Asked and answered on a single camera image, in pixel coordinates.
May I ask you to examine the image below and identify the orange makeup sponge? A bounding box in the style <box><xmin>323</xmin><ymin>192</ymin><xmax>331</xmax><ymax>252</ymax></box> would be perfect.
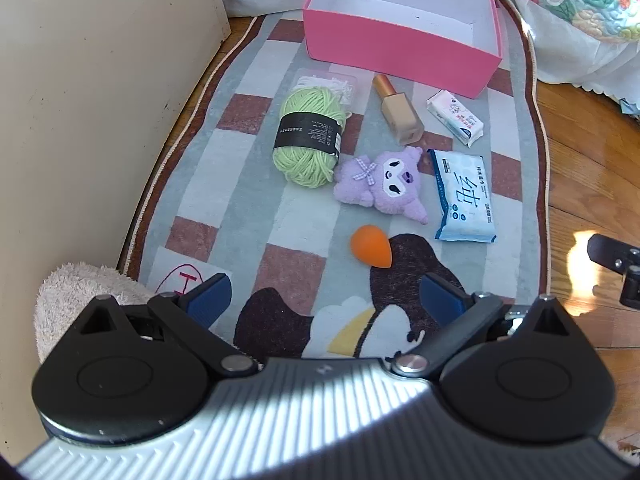
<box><xmin>350</xmin><ymin>226</ymin><xmax>393</xmax><ymax>267</ymax></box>

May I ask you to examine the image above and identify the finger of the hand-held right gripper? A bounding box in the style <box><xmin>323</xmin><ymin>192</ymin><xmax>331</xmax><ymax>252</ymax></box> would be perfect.
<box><xmin>586</xmin><ymin>232</ymin><xmax>640</xmax><ymax>310</ymax></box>

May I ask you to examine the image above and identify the checkered cartoon rug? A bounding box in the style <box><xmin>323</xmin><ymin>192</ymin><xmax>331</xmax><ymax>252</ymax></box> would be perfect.
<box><xmin>117</xmin><ymin>10</ymin><xmax>551</xmax><ymax>361</ymax></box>

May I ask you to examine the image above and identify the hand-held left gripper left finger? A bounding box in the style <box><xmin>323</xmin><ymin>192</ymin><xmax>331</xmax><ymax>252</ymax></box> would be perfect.
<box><xmin>75</xmin><ymin>272</ymin><xmax>258</xmax><ymax>374</ymax></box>

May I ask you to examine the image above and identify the pink cardboard box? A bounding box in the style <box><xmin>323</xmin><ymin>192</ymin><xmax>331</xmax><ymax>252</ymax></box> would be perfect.
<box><xmin>301</xmin><ymin>0</ymin><xmax>503</xmax><ymax>98</ymax></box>

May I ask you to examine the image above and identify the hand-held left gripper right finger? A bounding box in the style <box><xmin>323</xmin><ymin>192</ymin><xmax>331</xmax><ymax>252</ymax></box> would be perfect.
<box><xmin>390</xmin><ymin>272</ymin><xmax>576</xmax><ymax>376</ymax></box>

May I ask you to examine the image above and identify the white bed skirt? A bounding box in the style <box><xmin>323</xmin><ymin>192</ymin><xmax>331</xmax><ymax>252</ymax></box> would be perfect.
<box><xmin>500</xmin><ymin>0</ymin><xmax>640</xmax><ymax>121</ymax></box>

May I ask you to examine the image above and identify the purple plush toy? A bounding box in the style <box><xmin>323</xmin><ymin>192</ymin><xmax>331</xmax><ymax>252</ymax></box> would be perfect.
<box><xmin>334</xmin><ymin>146</ymin><xmax>430</xmax><ymax>226</ymax></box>

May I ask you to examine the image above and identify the white fluffy slipper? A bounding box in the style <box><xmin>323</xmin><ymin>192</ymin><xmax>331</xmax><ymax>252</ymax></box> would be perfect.
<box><xmin>34</xmin><ymin>261</ymin><xmax>156</xmax><ymax>361</ymax></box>

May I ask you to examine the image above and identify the cream wooden cabinet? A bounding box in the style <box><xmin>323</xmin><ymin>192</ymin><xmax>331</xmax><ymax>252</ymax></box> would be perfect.
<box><xmin>0</xmin><ymin>0</ymin><xmax>231</xmax><ymax>461</ymax></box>

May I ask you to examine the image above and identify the blue wet wipes pack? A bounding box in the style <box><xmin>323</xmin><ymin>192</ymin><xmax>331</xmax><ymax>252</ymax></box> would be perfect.
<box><xmin>429</xmin><ymin>149</ymin><xmax>499</xmax><ymax>243</ymax></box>

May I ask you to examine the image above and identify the small white tissue pack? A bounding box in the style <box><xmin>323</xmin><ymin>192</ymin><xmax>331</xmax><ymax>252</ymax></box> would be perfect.
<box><xmin>426</xmin><ymin>90</ymin><xmax>486</xmax><ymax>148</ymax></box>

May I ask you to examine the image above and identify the beige foundation bottle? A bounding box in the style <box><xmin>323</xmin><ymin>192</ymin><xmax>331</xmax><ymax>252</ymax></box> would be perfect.
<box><xmin>372</xmin><ymin>74</ymin><xmax>426</xmax><ymax>147</ymax></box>

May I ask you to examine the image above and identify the green yarn ball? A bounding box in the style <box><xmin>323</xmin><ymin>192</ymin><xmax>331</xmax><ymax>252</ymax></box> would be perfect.
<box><xmin>272</xmin><ymin>85</ymin><xmax>349</xmax><ymax>190</ymax></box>

